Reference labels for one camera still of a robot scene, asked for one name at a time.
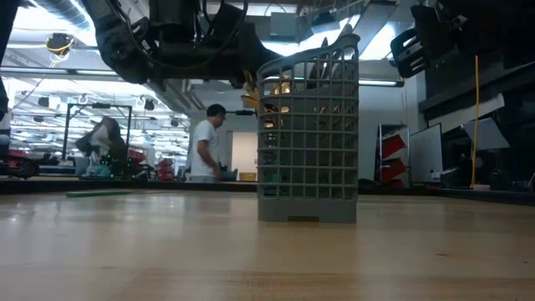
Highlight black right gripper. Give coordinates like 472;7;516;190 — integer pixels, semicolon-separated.
390;2;465;79

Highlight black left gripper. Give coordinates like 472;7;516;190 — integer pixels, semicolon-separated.
196;23;279;87

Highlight gold knife green handle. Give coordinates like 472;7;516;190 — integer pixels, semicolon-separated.
241;70;261;111
65;189;179;199

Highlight grey plastic cutlery basket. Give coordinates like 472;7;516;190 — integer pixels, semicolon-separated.
256;33;361;224

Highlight rack with red bins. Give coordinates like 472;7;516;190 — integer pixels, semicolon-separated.
374;122;411;189

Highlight person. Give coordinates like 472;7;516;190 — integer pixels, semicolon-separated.
185;103;230;184

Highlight whiteboard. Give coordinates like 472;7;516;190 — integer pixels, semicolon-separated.
409;123;444;185

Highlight white panel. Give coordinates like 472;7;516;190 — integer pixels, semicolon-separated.
461;116;512;151

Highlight black robot arms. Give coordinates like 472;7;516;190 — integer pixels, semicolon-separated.
74;115;129;179

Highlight yellow cable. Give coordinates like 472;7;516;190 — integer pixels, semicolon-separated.
471;54;481;188

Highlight silver ventilation duct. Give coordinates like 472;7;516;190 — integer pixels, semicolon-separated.
35;0;92;31

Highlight black table frame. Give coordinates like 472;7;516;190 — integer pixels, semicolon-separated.
0;177;535;206

